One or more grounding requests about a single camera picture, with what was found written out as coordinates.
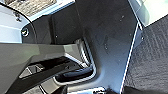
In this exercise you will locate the thick grey robot torso limb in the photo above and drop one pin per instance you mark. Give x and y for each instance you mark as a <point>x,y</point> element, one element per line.
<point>33,53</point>

